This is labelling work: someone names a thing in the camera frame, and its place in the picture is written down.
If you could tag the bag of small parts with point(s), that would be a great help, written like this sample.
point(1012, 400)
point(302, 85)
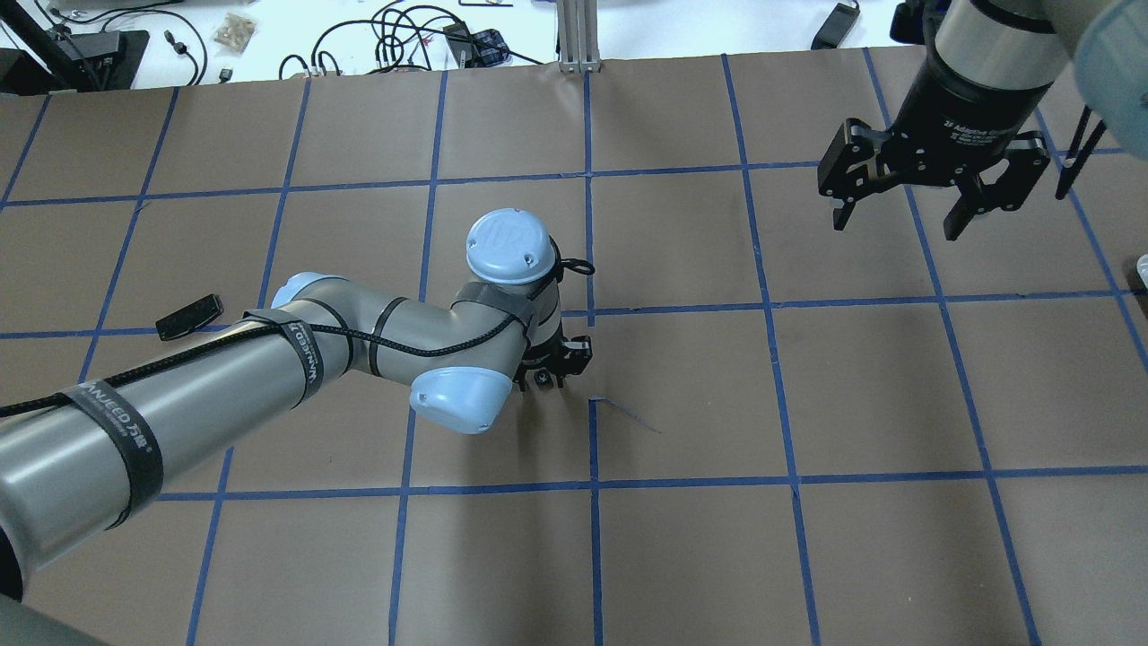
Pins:
point(235, 32)

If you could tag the black power adapter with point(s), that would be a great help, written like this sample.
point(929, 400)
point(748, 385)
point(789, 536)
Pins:
point(836, 26)

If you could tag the small black flat part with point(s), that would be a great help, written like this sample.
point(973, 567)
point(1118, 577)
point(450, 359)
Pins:
point(190, 318)

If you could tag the aluminium frame post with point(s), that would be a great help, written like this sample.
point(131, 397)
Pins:
point(578, 46)

